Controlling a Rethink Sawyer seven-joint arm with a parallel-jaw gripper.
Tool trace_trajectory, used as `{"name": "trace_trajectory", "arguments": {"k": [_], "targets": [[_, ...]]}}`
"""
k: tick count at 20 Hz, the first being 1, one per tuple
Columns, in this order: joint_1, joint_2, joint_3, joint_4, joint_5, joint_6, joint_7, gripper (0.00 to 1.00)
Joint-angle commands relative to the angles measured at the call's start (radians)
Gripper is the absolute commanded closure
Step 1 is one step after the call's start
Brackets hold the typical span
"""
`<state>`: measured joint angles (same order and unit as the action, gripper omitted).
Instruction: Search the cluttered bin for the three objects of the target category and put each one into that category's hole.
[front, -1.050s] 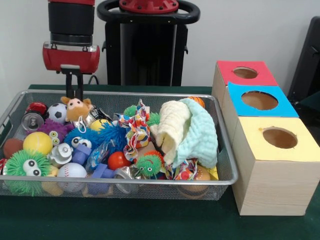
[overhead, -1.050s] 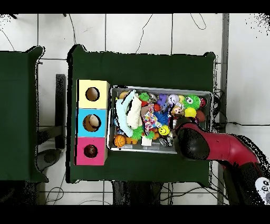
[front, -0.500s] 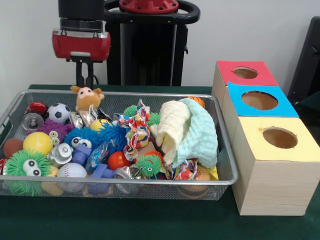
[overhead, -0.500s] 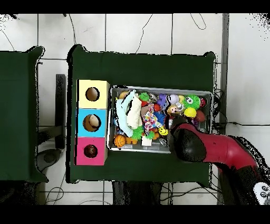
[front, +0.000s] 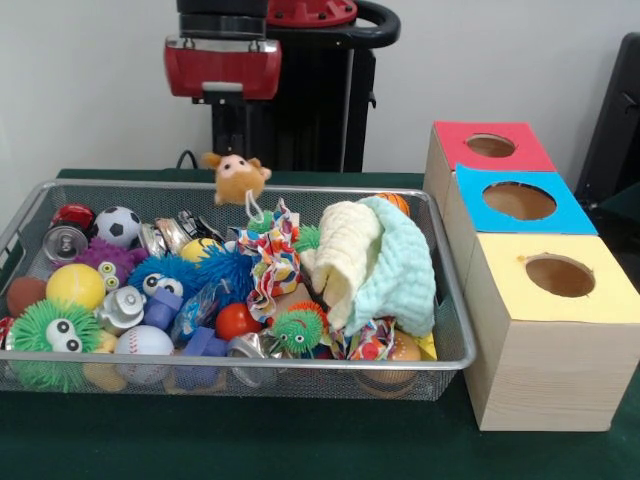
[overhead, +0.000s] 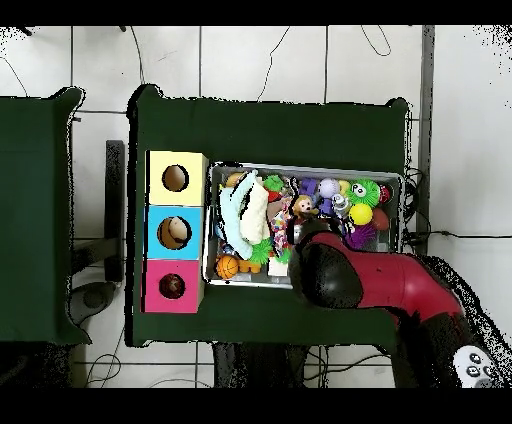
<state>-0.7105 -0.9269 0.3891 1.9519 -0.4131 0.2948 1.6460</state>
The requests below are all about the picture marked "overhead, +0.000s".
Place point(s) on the wooden box with three holes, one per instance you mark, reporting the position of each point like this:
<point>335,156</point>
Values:
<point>176,160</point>

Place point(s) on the cream waffle cloth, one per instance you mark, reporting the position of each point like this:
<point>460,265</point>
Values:
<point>254,216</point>

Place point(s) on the purple spiky googly-eyed toy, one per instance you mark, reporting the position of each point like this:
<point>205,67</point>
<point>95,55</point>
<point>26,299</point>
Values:
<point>360,236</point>

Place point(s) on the mint waffle cloth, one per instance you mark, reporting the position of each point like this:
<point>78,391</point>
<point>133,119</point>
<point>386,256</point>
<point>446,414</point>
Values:
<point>232,224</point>

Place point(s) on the dark green table cloth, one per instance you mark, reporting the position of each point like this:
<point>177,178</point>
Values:
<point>300,132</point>
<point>40,140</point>

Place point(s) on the green spiky googly-eyed ball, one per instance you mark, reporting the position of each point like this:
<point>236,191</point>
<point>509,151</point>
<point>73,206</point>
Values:
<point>368,196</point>

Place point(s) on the colourful patterned cloth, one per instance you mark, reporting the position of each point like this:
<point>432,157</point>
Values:
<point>280,230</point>

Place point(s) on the yellow ball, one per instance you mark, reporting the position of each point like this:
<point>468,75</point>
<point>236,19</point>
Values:
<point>361,214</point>

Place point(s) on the brown monkey plush toy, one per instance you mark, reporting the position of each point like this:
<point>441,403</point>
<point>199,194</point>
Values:
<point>304,206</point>

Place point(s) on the white baseball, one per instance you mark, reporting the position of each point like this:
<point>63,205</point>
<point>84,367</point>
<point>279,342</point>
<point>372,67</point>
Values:
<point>329,188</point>

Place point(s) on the small orange basketball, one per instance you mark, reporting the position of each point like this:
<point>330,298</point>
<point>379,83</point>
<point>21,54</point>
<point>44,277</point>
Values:
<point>226,267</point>

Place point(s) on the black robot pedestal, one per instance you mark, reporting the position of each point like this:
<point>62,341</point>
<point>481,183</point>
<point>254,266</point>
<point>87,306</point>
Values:
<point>260,368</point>

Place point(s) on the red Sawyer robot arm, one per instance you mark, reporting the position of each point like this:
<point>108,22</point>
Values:
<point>380,280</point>

